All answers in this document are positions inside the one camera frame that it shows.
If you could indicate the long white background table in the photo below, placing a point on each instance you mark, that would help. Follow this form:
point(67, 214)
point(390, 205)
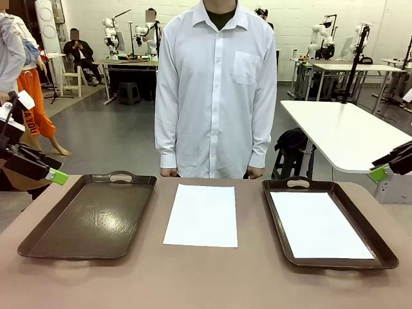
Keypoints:
point(354, 67)

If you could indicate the person's left hand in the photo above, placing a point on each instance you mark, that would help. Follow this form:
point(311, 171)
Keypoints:
point(256, 174)

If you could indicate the standing person behind robots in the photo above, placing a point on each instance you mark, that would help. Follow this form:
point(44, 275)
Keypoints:
point(153, 32)

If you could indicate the seated man in black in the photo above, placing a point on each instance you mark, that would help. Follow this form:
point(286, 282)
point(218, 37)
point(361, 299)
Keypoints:
point(80, 51)

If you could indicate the brown plastic tray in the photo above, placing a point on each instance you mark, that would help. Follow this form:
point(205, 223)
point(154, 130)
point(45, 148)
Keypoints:
point(322, 187)
point(96, 222)

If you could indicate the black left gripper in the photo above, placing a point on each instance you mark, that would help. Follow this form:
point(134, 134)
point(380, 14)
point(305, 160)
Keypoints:
point(9, 151)

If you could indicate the small white background table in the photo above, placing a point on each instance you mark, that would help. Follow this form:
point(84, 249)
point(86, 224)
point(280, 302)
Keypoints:
point(301, 60)

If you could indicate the grey robot work table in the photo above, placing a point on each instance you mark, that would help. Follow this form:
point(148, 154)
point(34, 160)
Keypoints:
point(128, 62)

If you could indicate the black plastic stool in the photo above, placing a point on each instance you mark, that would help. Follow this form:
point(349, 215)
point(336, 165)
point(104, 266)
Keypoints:
point(129, 91)

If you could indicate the tall white air conditioner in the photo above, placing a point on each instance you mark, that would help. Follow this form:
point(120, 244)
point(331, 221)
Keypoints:
point(48, 25)

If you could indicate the white A4 paper sheet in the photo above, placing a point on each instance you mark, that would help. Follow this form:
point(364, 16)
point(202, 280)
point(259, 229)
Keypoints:
point(201, 215)
point(322, 225)

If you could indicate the black step stool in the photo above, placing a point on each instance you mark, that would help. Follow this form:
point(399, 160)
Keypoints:
point(286, 165)

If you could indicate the mannequin in orange trousers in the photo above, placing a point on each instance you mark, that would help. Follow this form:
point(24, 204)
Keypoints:
point(32, 87)

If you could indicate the tall black camera stand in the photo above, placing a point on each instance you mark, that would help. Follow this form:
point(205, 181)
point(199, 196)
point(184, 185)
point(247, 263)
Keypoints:
point(355, 64)

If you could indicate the white folding chair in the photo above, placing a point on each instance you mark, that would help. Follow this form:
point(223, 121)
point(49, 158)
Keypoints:
point(74, 80)

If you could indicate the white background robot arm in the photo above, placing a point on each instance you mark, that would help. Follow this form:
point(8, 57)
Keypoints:
point(111, 35)
point(359, 35)
point(148, 38)
point(317, 38)

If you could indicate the small yellow object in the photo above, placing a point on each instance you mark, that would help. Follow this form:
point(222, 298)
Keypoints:
point(302, 58)

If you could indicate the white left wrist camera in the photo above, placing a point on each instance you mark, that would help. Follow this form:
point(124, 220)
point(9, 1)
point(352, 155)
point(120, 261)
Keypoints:
point(25, 100)

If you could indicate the person's right forearm white sleeve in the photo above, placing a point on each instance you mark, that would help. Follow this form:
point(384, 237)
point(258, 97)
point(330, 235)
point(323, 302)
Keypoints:
point(166, 145)

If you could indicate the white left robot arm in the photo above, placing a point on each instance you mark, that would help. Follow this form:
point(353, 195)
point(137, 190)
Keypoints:
point(9, 125)

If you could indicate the person's left forearm white sleeve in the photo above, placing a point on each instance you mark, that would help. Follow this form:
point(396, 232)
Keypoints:
point(261, 145)

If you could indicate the black tripod stand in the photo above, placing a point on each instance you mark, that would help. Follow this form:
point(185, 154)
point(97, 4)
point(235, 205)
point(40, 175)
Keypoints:
point(55, 93)

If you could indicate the large white table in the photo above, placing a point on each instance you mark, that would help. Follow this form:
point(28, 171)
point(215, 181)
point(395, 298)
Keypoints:
point(338, 128)

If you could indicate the thin metal stand pole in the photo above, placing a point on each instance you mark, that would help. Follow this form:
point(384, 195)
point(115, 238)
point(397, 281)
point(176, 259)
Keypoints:
point(131, 38)

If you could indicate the person in white shirt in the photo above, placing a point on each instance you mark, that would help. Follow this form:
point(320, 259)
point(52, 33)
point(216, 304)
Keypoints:
point(215, 96)

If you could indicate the dark-haired person in black top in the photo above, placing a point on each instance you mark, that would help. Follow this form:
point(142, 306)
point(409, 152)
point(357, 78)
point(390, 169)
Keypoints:
point(264, 19)

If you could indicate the black backpack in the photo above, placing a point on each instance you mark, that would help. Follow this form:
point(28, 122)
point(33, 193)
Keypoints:
point(293, 140)

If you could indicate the person's right hand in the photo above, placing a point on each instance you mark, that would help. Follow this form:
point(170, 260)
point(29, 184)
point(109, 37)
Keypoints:
point(169, 172)

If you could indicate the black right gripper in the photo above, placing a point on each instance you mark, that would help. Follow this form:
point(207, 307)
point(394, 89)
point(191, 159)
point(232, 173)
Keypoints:
point(406, 159)

